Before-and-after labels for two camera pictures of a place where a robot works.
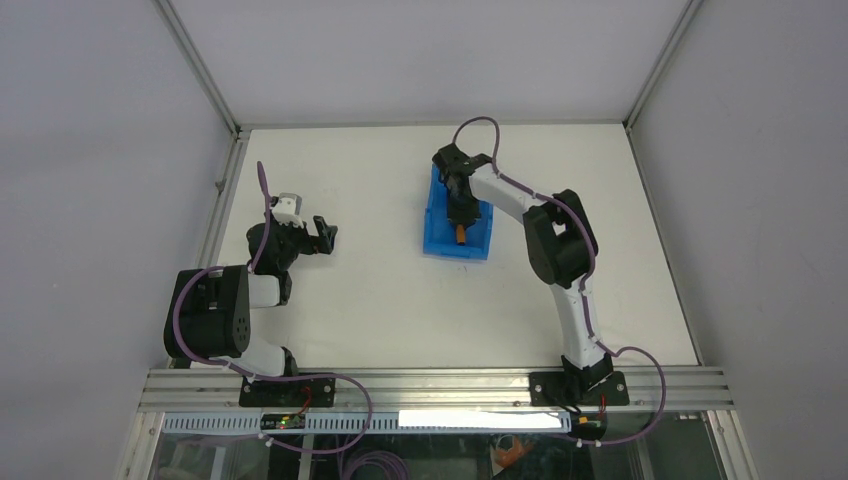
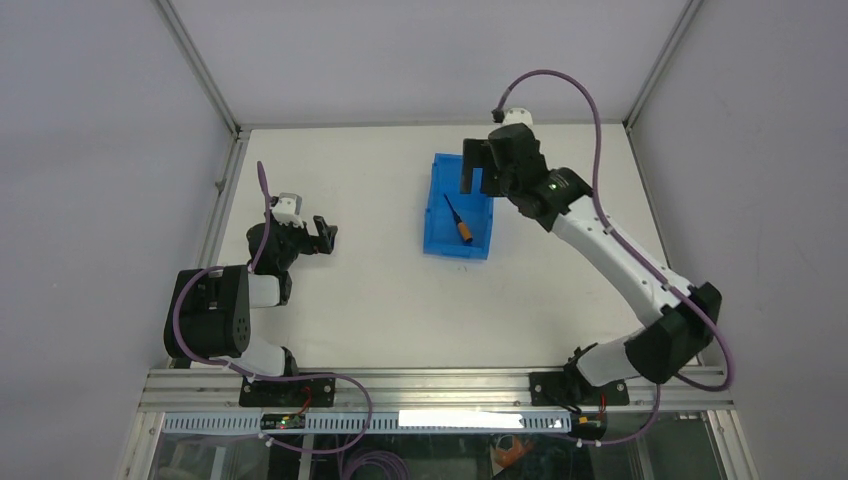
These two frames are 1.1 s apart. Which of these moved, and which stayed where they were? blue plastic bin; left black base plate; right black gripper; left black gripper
Moved: right black gripper
Stayed: blue plastic bin; left black gripper; left black base plate
